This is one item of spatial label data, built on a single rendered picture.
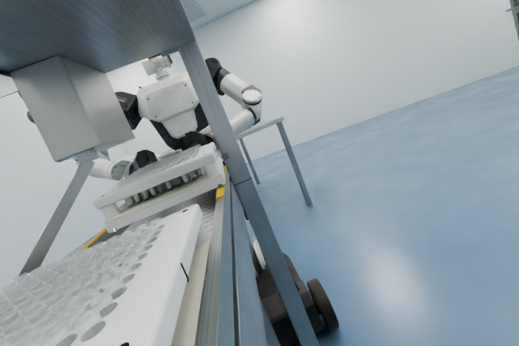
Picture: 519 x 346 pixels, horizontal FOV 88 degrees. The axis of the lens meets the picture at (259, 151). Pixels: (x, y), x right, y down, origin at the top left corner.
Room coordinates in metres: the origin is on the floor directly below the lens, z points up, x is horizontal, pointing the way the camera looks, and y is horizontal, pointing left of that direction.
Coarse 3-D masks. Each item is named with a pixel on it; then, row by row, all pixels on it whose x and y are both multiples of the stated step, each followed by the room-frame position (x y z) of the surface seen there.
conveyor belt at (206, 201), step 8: (208, 192) 0.71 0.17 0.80; (192, 200) 0.69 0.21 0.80; (200, 200) 0.66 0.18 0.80; (208, 200) 0.63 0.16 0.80; (168, 208) 0.71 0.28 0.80; (176, 208) 0.68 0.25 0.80; (184, 208) 0.65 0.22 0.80; (200, 208) 0.59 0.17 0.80; (208, 208) 0.57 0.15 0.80; (152, 216) 0.69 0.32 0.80; (160, 216) 0.66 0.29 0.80; (208, 216) 0.51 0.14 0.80; (136, 224) 0.67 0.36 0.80; (208, 224) 0.47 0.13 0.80; (208, 232) 0.43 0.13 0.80
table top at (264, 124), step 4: (268, 120) 2.47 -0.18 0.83; (272, 120) 2.26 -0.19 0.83; (276, 120) 2.27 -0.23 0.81; (280, 120) 2.28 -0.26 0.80; (256, 124) 2.60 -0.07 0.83; (260, 124) 2.34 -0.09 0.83; (264, 124) 2.23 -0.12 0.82; (268, 124) 2.24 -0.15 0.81; (272, 124) 2.25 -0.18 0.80; (252, 128) 2.27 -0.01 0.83; (256, 128) 2.21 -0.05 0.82; (260, 128) 2.22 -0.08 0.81; (244, 132) 2.18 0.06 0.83; (248, 132) 2.19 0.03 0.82; (252, 132) 2.20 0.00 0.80; (236, 136) 2.16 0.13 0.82; (240, 136) 2.17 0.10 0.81; (244, 136) 2.18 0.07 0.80; (236, 140) 2.16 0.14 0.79
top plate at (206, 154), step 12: (204, 156) 0.53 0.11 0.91; (168, 168) 0.55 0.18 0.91; (180, 168) 0.53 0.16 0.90; (192, 168) 0.53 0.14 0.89; (144, 180) 0.52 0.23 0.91; (156, 180) 0.52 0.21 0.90; (168, 180) 0.53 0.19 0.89; (108, 192) 0.54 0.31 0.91; (120, 192) 0.52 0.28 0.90; (132, 192) 0.52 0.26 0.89; (96, 204) 0.51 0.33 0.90; (108, 204) 0.51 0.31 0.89
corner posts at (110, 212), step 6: (216, 156) 0.75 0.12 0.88; (210, 168) 0.54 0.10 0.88; (216, 168) 0.54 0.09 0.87; (210, 174) 0.54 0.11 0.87; (216, 174) 0.54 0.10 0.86; (114, 204) 0.53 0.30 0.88; (102, 210) 0.52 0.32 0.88; (108, 210) 0.52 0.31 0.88; (114, 210) 0.52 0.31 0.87; (108, 216) 0.52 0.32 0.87; (114, 216) 0.52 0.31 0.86
